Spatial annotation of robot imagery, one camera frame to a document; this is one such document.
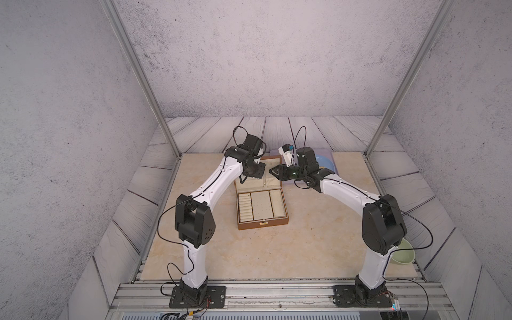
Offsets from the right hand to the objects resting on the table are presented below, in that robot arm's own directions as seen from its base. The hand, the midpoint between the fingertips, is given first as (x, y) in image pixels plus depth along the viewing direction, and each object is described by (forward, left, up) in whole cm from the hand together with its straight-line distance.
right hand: (272, 170), depth 87 cm
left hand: (+1, +5, -2) cm, 5 cm away
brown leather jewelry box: (-7, +5, -15) cm, 17 cm away
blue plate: (+22, -31, -20) cm, 43 cm away
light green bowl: (-29, -52, -20) cm, 63 cm away
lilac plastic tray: (+31, -34, -21) cm, 51 cm away
